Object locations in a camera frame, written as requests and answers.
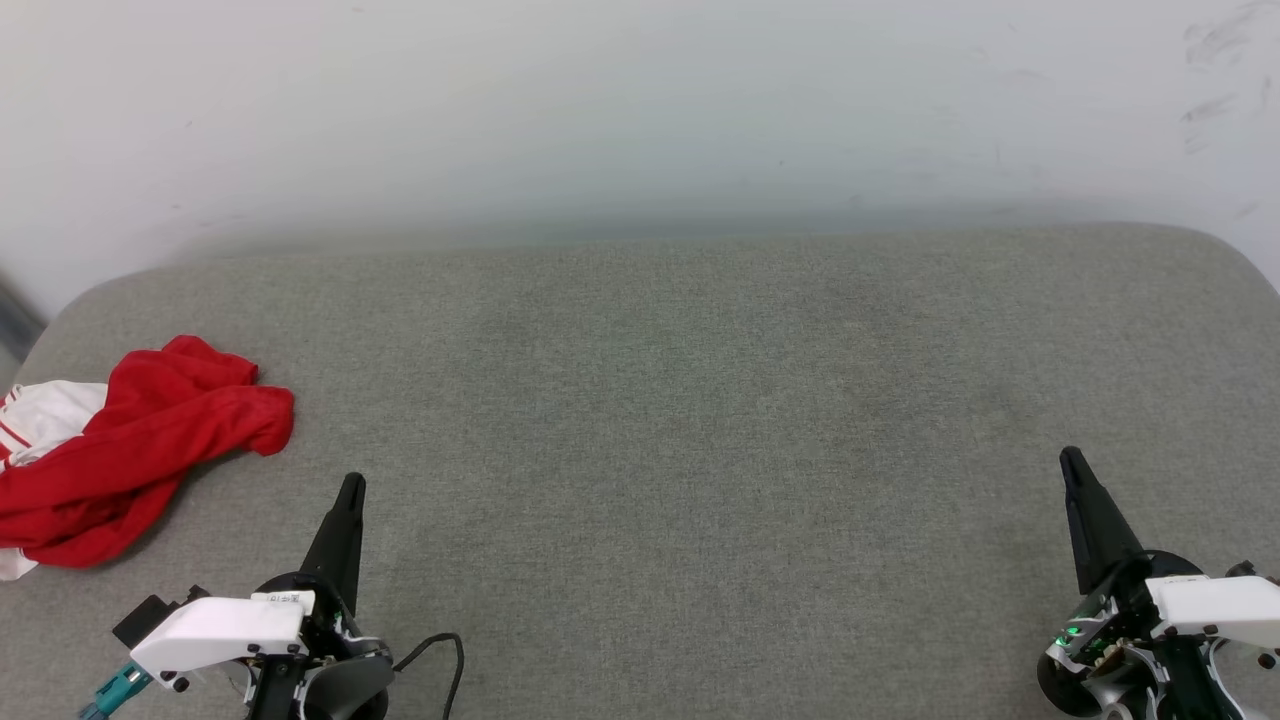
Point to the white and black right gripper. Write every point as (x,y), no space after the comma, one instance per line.
(1215,605)

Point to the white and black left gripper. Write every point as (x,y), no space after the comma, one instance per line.
(230,625)

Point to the red and white t-shirt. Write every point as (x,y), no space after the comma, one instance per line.
(150,440)

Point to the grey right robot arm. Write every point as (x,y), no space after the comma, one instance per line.
(1185,690)

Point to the grey fabric sofa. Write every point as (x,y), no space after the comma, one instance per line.
(700,450)

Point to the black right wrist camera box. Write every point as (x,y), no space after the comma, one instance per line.
(1245,570)

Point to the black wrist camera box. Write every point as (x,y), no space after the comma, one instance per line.
(150,615)
(1245,570)

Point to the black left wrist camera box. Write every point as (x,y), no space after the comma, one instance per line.
(150,615)

